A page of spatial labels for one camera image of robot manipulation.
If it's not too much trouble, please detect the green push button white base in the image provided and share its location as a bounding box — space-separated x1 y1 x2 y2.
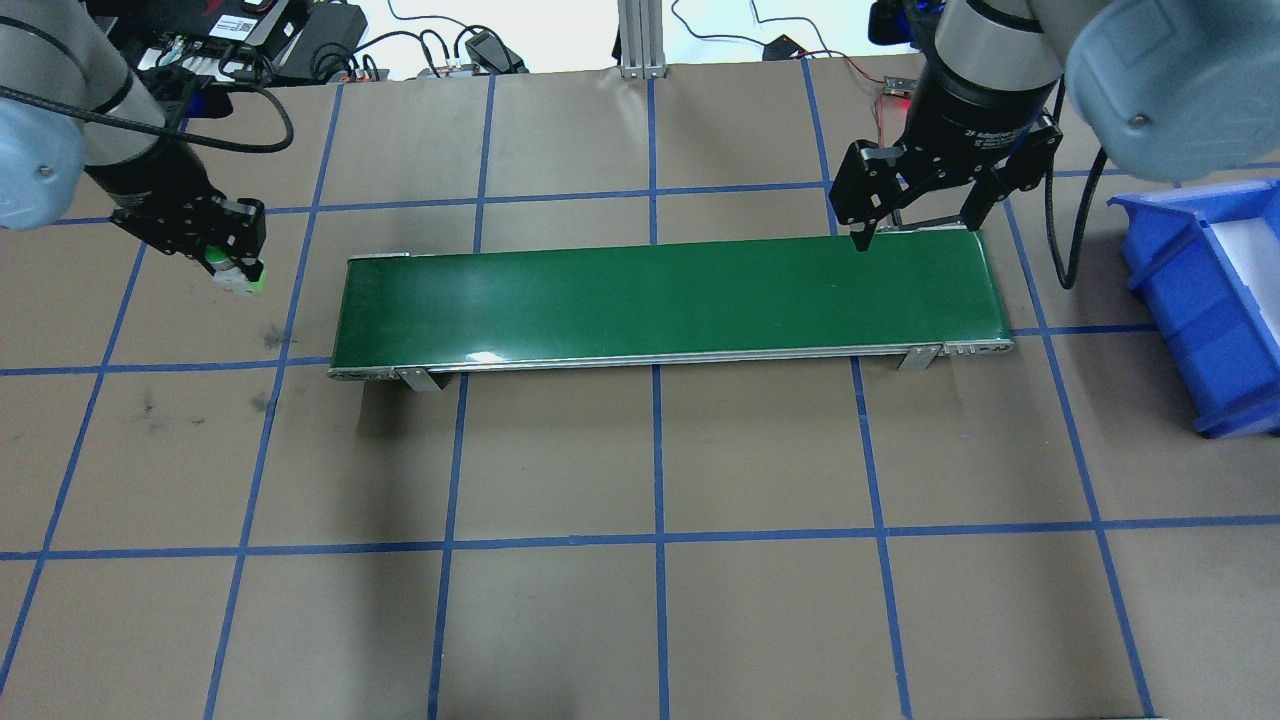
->
207 245 269 298

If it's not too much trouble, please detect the black laptop with red logo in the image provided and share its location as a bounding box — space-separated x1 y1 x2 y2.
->
150 0 311 83

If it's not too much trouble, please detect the large black power brick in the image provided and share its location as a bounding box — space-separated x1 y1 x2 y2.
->
300 4 368 67

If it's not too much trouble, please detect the blue plastic storage bin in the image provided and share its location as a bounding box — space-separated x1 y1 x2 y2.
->
1108 178 1280 439

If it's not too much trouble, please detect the green conveyor belt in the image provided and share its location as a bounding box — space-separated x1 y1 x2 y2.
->
328 228 1014 393

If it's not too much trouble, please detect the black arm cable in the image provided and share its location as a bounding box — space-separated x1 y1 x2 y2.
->
1044 85 1109 291
0 55 296 156

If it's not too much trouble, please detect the aluminium camera post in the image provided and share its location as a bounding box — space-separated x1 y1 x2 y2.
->
618 0 669 79

